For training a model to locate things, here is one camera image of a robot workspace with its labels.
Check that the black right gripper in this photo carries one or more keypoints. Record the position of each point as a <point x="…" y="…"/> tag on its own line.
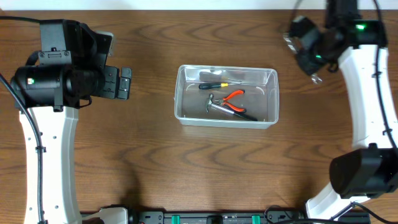
<point x="306" y="65"/>

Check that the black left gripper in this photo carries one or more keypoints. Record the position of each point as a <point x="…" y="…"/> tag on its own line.
<point x="111" y="82"/>

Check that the silver ring wrench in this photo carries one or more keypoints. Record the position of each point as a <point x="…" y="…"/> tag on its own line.
<point x="315" y="78"/>

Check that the clear plastic container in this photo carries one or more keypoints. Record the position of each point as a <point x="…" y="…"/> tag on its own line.
<point x="261" y="98"/>

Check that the black yellow screwdriver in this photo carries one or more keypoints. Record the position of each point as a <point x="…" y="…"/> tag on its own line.
<point x="208" y="86"/>

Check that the small steel hammer black grip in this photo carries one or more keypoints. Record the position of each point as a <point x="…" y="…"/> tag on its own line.
<point x="211" y="105"/>

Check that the red handled pliers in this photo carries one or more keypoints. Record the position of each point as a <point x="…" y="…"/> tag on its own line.
<point x="229" y="101"/>

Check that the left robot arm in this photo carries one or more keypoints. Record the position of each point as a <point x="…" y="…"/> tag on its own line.
<point x="56" y="81"/>

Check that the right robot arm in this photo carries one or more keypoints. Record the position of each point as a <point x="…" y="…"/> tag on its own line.
<point x="357" y="48"/>

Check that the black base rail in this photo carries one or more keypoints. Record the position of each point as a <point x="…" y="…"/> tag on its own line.
<point x="271" y="216"/>

